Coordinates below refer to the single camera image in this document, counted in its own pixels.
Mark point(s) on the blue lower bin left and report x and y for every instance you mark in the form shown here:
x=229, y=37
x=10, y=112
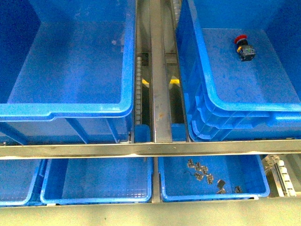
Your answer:
x=21, y=182

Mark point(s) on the blue lower bin with clips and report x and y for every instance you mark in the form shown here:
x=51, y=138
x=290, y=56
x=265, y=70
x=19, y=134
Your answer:
x=245, y=170

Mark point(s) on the metal roller rack frame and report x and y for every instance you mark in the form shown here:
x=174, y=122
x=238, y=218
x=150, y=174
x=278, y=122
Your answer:
x=160, y=117

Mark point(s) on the red button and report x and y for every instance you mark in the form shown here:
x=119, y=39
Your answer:
x=245, y=51

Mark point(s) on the blue target bin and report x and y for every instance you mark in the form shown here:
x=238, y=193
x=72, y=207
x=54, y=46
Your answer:
x=225, y=98

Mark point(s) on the blue lower bin middle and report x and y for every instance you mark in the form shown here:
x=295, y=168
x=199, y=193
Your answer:
x=97, y=180

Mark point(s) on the blue source bin with buttons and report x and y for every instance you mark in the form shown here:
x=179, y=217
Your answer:
x=66, y=71

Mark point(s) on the metal clips pile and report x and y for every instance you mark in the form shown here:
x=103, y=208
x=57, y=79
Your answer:
x=201, y=177

